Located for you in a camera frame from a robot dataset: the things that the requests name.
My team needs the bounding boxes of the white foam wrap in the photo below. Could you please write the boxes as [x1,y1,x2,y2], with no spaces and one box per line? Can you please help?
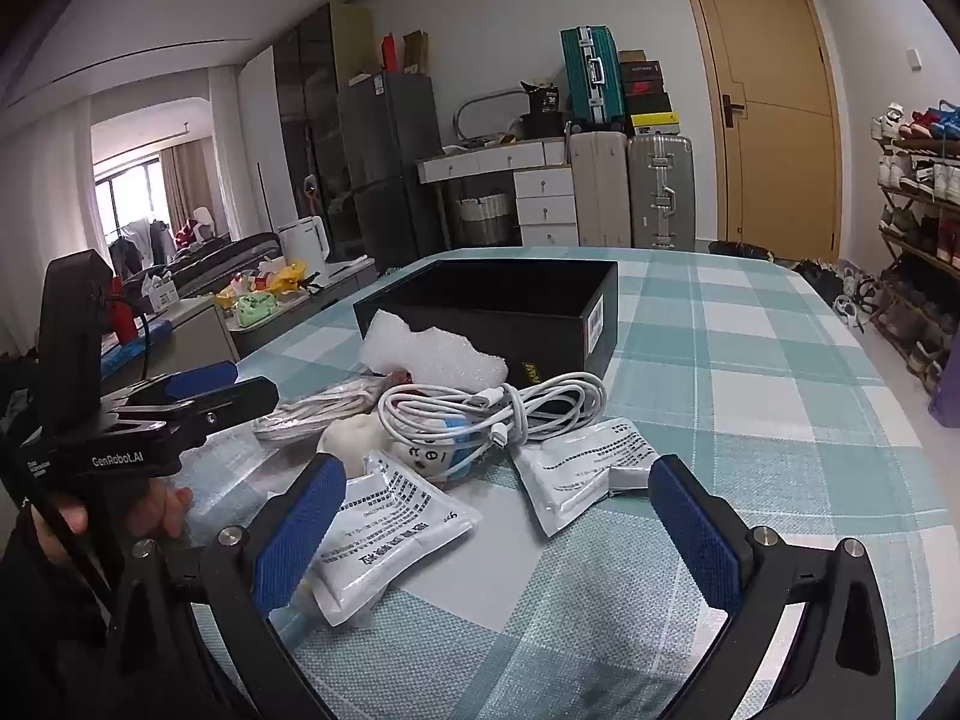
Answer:
[358,309,509,391]

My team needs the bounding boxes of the dark sofa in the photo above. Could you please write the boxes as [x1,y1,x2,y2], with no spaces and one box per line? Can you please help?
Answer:
[124,232,282,301]

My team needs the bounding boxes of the white desk with drawers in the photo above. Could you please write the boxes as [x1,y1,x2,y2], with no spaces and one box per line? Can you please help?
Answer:
[417,139,578,248]

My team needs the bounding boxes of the white appliance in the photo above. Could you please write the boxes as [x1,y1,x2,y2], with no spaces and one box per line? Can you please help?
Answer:
[279,216,331,265]

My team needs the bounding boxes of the grey side table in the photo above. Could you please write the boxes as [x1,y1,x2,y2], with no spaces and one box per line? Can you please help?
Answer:
[101,296,241,383]

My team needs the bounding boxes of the grey white laundry basket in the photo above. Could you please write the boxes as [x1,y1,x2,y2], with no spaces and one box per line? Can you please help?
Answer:
[450,193,518,245]

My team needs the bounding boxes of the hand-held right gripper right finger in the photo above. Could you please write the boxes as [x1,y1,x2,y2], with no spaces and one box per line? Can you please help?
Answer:
[647,454,899,720]

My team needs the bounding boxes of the teal suitcase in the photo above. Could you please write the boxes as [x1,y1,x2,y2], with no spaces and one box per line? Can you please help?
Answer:
[560,26,625,128]

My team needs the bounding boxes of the person's left hand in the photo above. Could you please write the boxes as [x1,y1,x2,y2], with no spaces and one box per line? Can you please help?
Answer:
[45,478,194,565]

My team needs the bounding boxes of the silver suitcase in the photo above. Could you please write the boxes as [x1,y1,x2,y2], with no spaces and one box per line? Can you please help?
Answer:
[626,135,698,250]

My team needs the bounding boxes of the bagged white shoelaces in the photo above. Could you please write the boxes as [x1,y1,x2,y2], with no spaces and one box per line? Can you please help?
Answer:
[253,379,387,445]

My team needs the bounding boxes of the window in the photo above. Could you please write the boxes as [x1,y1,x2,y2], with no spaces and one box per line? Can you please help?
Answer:
[94,163,170,256]

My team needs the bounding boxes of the white printed packet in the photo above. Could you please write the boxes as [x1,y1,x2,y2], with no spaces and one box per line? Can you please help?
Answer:
[310,450,483,627]
[512,418,661,538]

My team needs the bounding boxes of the white plush toy blue cap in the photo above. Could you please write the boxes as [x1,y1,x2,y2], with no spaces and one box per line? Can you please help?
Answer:
[319,409,488,482]

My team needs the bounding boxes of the beige suitcase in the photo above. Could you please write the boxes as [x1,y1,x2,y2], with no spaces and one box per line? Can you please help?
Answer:
[566,131,631,247]

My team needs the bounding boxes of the dark tall cabinet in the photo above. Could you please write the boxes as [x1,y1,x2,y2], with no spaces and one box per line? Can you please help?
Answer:
[274,4,376,263]

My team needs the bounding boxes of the oval mirror frame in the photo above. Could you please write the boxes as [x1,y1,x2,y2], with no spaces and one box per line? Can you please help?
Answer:
[452,88,533,147]

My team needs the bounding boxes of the white charging cable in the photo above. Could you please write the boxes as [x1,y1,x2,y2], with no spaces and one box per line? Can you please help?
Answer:
[377,373,608,464]

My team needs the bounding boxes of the yellow plastic bag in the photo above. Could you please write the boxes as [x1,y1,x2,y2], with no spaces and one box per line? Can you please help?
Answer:
[259,259,308,293]

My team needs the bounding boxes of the person's left forearm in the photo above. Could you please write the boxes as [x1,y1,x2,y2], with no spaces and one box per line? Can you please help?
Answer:
[0,514,113,720]

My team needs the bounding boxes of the purple bag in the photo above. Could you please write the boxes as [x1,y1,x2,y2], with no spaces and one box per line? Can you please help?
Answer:
[928,330,960,428]

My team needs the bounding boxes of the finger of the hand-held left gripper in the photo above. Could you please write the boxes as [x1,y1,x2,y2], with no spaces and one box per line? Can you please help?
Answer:
[184,377,281,437]
[124,361,239,412]

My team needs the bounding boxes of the yellow wooden door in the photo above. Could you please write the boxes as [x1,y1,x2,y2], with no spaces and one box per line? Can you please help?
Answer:
[675,0,845,262]

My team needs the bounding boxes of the black box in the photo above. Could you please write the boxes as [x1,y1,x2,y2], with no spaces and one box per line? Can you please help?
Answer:
[352,260,620,391]

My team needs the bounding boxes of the dark refrigerator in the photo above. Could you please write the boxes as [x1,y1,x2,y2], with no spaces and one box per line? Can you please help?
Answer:
[336,73,447,267]

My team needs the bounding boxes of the scattered pile of shoes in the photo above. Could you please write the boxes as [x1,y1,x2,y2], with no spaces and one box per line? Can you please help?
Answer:
[709,240,880,332]

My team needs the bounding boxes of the rows of assorted sneakers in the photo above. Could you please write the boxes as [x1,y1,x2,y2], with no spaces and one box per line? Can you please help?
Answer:
[874,101,960,391]

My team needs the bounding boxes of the stack of shoe boxes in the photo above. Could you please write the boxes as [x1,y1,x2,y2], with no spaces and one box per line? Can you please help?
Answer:
[619,50,680,137]

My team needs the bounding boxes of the wooden shoe rack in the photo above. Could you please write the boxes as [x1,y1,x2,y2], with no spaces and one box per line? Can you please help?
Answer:
[874,101,960,398]

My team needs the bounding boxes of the green soft item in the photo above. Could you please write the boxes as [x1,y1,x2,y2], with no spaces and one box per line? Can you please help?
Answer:
[236,292,280,327]

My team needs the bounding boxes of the beige curtain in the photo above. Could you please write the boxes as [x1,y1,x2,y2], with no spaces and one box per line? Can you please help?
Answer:
[161,142,216,241]

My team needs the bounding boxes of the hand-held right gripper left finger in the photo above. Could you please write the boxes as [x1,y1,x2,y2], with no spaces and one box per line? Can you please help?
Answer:
[105,452,350,720]

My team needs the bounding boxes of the black gift bag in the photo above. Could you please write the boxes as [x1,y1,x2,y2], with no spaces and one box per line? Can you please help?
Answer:
[521,79,569,140]

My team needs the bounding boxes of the red bottle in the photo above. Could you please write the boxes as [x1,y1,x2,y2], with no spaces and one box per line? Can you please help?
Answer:
[111,277,141,344]

